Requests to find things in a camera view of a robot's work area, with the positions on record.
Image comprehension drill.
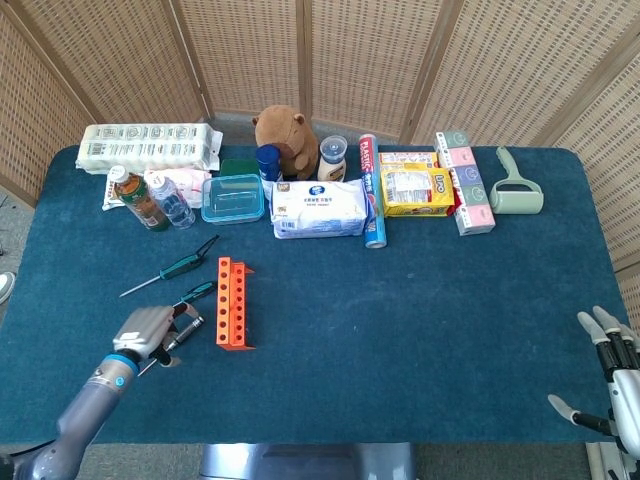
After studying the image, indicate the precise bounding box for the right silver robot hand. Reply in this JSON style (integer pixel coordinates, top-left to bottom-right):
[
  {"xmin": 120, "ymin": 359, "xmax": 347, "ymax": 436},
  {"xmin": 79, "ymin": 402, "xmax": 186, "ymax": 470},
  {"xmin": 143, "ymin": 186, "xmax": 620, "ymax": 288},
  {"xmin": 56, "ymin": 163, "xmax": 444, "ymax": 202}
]
[{"xmin": 547, "ymin": 305, "xmax": 640, "ymax": 455}]

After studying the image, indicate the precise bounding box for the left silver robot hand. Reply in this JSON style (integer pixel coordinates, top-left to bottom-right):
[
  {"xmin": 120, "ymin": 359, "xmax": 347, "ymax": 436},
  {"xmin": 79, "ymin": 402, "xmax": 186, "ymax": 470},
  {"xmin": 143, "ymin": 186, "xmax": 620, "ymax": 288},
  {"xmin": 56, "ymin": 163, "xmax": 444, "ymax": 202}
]
[{"xmin": 112, "ymin": 302, "xmax": 201, "ymax": 369}]

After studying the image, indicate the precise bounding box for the black silver precision screwdriver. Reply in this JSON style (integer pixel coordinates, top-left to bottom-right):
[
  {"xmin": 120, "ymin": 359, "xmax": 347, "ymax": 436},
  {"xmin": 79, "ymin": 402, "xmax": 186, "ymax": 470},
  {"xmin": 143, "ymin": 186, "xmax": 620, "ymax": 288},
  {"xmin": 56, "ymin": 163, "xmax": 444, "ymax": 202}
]
[{"xmin": 137, "ymin": 315, "xmax": 206, "ymax": 377}]

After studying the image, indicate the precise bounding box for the large green handle screwdriver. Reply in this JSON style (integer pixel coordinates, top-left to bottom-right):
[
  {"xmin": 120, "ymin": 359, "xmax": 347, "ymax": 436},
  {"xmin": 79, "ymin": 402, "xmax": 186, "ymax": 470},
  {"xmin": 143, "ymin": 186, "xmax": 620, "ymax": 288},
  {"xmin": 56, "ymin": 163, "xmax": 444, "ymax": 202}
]
[{"xmin": 118, "ymin": 252, "xmax": 206, "ymax": 299}]

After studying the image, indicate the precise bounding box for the orange screwdriver rack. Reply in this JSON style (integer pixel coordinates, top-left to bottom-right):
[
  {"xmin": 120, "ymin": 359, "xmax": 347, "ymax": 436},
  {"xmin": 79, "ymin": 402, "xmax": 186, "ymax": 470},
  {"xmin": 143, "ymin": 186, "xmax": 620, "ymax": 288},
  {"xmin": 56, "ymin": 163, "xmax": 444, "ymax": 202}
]
[{"xmin": 215, "ymin": 256, "xmax": 256, "ymax": 352}]

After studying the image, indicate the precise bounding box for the green tea bottle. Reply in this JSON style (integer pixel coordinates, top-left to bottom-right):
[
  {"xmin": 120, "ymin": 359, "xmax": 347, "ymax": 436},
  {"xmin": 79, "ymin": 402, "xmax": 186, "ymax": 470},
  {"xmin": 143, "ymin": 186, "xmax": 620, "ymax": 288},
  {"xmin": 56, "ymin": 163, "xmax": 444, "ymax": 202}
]
[{"xmin": 108, "ymin": 164, "xmax": 171, "ymax": 233}]

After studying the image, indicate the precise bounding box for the clear water bottle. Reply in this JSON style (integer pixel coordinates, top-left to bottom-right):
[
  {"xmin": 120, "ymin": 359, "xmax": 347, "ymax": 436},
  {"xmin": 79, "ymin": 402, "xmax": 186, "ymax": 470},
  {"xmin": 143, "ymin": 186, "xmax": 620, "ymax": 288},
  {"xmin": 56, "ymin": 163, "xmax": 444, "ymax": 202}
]
[{"xmin": 144, "ymin": 172, "xmax": 197, "ymax": 231}]

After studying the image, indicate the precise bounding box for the pink white snack bag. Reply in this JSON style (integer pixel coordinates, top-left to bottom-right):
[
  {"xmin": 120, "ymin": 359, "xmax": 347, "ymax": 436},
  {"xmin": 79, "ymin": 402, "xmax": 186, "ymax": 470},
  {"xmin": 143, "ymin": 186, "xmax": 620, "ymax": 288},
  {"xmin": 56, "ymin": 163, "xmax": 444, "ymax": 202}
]
[{"xmin": 101, "ymin": 167, "xmax": 214, "ymax": 211}]

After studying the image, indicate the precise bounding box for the clear container blue lid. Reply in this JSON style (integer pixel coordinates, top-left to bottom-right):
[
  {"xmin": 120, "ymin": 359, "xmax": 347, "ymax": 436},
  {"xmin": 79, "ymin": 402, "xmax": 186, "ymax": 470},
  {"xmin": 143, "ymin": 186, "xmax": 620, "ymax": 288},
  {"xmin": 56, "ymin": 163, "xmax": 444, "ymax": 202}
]
[{"xmin": 200, "ymin": 173, "xmax": 266, "ymax": 226}]

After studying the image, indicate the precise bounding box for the white toilet paper pack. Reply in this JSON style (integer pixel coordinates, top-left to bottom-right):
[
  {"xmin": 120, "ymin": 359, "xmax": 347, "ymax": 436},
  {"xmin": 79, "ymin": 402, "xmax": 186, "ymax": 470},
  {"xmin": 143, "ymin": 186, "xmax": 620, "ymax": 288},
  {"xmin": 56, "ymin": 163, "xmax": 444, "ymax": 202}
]
[{"xmin": 75, "ymin": 122, "xmax": 224, "ymax": 175}]

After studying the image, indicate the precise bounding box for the grey robot torso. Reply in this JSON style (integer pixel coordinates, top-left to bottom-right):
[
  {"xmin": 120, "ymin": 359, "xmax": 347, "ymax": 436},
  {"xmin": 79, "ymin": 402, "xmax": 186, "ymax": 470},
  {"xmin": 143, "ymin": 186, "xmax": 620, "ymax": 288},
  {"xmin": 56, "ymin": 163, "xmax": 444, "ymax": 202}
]
[{"xmin": 199, "ymin": 442, "xmax": 417, "ymax": 480}]

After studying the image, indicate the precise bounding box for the blue white spray can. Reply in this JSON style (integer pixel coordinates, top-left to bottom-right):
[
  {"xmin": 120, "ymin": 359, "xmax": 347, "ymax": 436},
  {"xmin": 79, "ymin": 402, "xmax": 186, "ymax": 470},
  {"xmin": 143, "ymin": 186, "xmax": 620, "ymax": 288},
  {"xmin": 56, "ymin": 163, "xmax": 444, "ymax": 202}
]
[{"xmin": 255, "ymin": 143, "xmax": 285, "ymax": 201}]

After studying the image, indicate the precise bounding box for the white blue wet wipes pack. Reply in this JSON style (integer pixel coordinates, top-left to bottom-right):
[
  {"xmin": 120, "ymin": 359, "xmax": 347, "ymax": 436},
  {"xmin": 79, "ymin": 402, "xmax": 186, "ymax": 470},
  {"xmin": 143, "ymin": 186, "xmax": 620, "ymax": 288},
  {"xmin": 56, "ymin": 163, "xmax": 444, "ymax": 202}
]
[{"xmin": 269, "ymin": 178, "xmax": 370, "ymax": 240}]

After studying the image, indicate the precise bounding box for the light green lint roller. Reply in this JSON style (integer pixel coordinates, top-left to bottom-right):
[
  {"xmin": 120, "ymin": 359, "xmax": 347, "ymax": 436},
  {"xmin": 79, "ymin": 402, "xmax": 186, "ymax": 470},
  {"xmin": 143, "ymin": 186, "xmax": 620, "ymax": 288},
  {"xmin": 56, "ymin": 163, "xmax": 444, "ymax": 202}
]
[{"xmin": 488, "ymin": 145, "xmax": 545, "ymax": 216}]

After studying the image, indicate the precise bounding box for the blue felt table cover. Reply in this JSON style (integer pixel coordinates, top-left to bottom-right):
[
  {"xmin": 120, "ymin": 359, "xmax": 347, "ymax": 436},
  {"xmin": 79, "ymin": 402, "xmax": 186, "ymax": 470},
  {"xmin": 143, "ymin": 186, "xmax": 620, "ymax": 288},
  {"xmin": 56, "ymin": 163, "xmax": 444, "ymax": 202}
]
[{"xmin": 0, "ymin": 144, "xmax": 634, "ymax": 446}]

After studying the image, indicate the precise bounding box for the brown capybara plush toy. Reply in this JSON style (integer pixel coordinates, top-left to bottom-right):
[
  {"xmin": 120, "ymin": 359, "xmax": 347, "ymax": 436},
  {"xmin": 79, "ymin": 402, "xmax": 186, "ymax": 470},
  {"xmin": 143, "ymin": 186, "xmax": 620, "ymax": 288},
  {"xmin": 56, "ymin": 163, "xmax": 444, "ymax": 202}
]
[{"xmin": 251, "ymin": 104, "xmax": 321, "ymax": 182}]

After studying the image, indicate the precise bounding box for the white mayonnaise bottle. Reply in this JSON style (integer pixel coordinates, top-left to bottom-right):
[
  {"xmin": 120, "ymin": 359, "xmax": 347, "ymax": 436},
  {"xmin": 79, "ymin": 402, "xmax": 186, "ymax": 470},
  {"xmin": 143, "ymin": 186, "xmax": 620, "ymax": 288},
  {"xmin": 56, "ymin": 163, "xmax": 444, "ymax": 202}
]
[{"xmin": 316, "ymin": 134, "xmax": 349, "ymax": 184}]

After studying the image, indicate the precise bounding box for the pastel tissue pack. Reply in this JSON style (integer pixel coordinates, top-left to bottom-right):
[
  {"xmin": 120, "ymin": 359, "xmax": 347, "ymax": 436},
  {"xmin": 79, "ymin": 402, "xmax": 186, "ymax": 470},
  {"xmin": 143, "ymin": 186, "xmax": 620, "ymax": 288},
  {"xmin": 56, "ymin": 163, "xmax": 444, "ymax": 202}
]
[{"xmin": 432, "ymin": 130, "xmax": 497, "ymax": 237}]

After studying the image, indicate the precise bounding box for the blue plastic wrap roll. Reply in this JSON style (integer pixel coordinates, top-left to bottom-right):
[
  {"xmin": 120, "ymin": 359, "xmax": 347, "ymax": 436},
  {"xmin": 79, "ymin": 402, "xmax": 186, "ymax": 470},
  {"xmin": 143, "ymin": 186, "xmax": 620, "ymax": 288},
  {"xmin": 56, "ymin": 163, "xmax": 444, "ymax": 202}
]
[{"xmin": 357, "ymin": 132, "xmax": 389, "ymax": 250}]

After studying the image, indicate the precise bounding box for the yellow snack box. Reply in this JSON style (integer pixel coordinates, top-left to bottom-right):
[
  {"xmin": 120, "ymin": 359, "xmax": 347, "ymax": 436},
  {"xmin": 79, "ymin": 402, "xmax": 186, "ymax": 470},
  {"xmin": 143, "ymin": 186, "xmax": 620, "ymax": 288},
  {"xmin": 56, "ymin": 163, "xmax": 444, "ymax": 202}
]
[{"xmin": 379, "ymin": 167, "xmax": 457, "ymax": 219}]

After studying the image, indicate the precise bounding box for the white yellow flat box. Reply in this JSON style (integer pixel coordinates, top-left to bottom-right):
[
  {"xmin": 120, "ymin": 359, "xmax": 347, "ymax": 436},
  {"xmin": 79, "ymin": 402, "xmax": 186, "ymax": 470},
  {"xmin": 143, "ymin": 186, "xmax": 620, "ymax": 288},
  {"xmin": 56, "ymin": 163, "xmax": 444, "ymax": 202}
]
[{"xmin": 378, "ymin": 151, "xmax": 440, "ymax": 171}]

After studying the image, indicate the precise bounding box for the rattan folding screen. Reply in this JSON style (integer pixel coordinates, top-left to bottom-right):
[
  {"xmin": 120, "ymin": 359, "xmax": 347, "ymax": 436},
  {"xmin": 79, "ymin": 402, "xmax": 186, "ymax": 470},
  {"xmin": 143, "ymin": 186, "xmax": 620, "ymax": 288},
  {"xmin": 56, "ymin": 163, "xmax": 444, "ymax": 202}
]
[{"xmin": 0, "ymin": 0, "xmax": 640, "ymax": 346}]

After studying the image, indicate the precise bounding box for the small green handle screwdriver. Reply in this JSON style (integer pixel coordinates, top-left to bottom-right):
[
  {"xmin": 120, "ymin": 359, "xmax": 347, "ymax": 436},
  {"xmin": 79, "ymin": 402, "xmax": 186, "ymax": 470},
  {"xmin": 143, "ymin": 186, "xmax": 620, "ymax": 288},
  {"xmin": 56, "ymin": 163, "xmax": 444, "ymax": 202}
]
[{"xmin": 172, "ymin": 281, "xmax": 218, "ymax": 307}]

